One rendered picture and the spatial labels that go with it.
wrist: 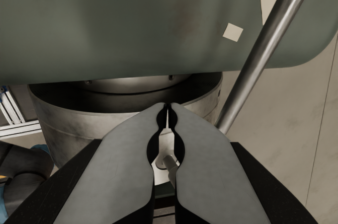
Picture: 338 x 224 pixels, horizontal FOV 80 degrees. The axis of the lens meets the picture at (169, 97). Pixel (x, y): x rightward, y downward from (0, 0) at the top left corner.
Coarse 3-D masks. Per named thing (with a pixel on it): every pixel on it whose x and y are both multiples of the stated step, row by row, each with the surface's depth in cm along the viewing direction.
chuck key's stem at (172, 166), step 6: (168, 156) 27; (162, 162) 27; (168, 162) 26; (174, 162) 26; (168, 168) 25; (174, 168) 24; (168, 174) 24; (174, 174) 24; (174, 180) 23; (174, 186) 23
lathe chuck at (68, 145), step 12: (216, 108) 32; (48, 132) 27; (60, 132) 25; (168, 132) 25; (48, 144) 30; (60, 144) 26; (72, 144) 25; (84, 144) 24; (168, 144) 26; (60, 156) 28; (72, 156) 26; (156, 168) 27; (156, 180) 28; (168, 180) 29
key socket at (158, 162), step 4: (164, 152) 26; (168, 152) 27; (172, 152) 27; (160, 156) 26; (172, 156) 27; (156, 160) 26; (160, 160) 27; (176, 160) 28; (156, 164) 27; (160, 164) 27; (160, 168) 27; (164, 168) 28
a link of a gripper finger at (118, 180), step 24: (144, 120) 10; (120, 144) 9; (144, 144) 9; (96, 168) 8; (120, 168) 8; (144, 168) 8; (72, 192) 7; (96, 192) 7; (120, 192) 7; (144, 192) 7; (72, 216) 6; (96, 216) 6; (120, 216) 6; (144, 216) 6
